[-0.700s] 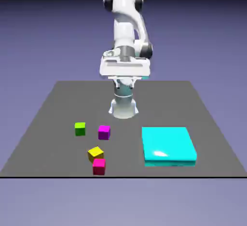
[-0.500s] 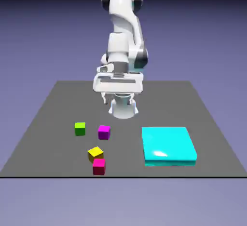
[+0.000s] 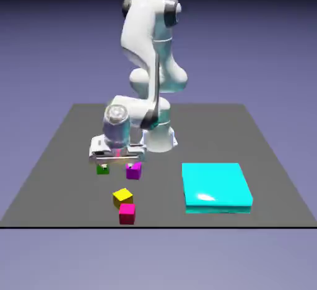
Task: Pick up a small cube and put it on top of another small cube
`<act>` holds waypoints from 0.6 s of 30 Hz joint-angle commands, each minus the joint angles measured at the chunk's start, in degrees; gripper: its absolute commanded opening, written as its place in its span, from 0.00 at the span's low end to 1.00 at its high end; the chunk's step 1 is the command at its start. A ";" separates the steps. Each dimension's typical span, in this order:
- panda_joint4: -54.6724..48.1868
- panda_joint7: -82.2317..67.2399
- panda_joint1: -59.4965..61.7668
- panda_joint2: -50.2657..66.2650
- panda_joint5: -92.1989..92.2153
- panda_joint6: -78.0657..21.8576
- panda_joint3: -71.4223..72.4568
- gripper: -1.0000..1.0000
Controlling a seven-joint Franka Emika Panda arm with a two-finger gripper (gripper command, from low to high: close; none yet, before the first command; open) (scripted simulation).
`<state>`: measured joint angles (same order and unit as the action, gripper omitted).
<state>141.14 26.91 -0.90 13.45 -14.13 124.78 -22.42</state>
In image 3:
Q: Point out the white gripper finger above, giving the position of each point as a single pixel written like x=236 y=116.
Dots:
x=104 y=166
x=129 y=165

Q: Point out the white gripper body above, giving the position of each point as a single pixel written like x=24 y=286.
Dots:
x=116 y=156

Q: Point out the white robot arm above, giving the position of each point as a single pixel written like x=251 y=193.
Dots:
x=138 y=37

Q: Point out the small green cube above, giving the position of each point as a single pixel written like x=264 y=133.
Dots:
x=101 y=170

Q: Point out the small purple cube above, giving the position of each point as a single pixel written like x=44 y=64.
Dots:
x=135 y=172

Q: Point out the small yellow cube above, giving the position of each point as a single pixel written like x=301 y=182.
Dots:
x=121 y=195

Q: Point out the small pink cube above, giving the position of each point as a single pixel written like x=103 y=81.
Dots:
x=126 y=213

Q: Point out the large cyan box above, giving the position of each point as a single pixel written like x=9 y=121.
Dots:
x=214 y=186

